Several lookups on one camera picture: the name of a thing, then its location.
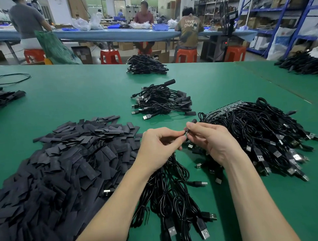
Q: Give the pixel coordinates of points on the person's right thumb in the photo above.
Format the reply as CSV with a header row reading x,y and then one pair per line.
x,y
197,141

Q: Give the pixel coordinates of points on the clear plastic bag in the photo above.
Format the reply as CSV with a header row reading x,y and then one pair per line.
x,y
80,24
95,22

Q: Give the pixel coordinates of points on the person's left hand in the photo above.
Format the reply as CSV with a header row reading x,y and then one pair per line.
x,y
150,150

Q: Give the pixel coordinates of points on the person's right forearm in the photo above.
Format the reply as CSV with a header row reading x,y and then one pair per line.
x,y
253,199

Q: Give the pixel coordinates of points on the red plastic stool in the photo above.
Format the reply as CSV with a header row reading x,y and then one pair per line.
x,y
34,55
110,57
185,55
235,53
145,48

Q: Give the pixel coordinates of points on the long blue work table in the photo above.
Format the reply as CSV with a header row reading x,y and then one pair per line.
x,y
105,34

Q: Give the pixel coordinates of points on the black bench machine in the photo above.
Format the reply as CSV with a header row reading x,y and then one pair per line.
x,y
229,18

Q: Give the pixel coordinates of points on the person's left thumb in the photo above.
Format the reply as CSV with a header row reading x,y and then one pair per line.
x,y
174,138

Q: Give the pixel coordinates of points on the person's right hand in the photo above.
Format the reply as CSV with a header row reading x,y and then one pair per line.
x,y
220,144

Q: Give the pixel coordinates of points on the green plastic bag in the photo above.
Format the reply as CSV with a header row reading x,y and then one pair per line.
x,y
57,50

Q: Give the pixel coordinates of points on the tall cardboard box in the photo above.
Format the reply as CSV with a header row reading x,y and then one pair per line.
x,y
78,6

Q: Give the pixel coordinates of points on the blue plastic bin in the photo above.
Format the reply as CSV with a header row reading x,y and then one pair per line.
x,y
161,26
70,29

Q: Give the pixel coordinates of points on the person's left forearm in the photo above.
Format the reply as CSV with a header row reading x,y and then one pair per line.
x,y
109,213

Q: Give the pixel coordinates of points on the pile of black flat sleeves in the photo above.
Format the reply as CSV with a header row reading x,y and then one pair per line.
x,y
55,176

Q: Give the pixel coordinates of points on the grey metal shelving rack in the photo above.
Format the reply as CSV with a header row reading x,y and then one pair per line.
x,y
215,4

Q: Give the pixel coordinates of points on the blue metal shelving rack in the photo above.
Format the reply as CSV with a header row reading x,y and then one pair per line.
x,y
291,8

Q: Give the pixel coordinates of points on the large white sack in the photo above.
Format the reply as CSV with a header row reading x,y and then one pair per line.
x,y
280,44

